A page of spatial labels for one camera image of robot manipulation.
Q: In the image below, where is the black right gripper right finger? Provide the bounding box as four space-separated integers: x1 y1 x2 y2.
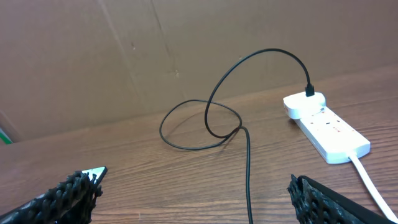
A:
287 175 394 224

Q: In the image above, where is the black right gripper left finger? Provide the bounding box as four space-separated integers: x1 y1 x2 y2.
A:
1 170 103 224

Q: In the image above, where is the black USB charging cable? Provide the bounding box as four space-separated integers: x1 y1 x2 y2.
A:
159 48 315 224

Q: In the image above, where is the white USB charger plug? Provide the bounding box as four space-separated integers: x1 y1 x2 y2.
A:
283 92 326 119

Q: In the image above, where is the white power strip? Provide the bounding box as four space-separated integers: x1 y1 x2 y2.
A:
295 107 371 164

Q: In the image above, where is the white power strip cord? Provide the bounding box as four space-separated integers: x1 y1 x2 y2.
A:
348 154 398 223

